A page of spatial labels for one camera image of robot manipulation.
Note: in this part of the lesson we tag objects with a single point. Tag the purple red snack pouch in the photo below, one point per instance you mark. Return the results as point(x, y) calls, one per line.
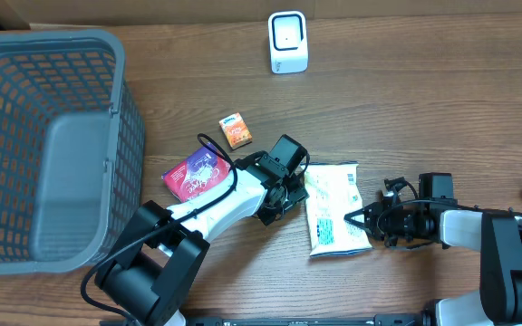
point(196, 174)

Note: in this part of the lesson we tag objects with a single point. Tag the grey plastic mesh basket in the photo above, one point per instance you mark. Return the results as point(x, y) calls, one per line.
point(71, 149)

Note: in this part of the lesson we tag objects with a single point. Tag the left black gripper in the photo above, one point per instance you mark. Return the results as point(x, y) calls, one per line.
point(299, 194)

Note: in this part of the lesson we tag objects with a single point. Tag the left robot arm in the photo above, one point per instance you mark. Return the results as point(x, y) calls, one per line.
point(151, 267)

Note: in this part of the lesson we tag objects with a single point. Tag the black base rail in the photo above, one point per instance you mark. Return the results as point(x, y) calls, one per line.
point(391, 319)

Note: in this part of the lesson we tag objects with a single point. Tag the yellow snack bag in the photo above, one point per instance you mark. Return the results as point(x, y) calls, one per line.
point(333, 193)

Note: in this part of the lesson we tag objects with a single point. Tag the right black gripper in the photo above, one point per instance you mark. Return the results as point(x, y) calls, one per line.
point(372, 214)

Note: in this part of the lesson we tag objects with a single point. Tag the white barcode scanner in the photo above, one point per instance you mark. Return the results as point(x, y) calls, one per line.
point(288, 43)

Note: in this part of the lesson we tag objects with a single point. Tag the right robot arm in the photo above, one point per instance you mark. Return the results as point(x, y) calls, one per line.
point(434, 216)

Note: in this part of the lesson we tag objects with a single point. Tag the small orange juice carton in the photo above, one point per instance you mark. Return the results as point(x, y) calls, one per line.
point(236, 131)

